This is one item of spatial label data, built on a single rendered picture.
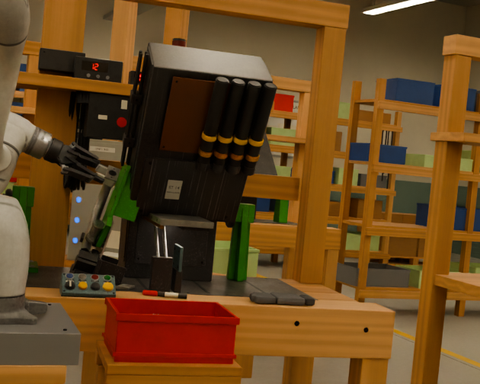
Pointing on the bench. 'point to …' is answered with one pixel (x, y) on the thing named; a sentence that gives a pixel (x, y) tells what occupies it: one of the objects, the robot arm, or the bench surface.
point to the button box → (87, 286)
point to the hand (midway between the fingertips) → (106, 175)
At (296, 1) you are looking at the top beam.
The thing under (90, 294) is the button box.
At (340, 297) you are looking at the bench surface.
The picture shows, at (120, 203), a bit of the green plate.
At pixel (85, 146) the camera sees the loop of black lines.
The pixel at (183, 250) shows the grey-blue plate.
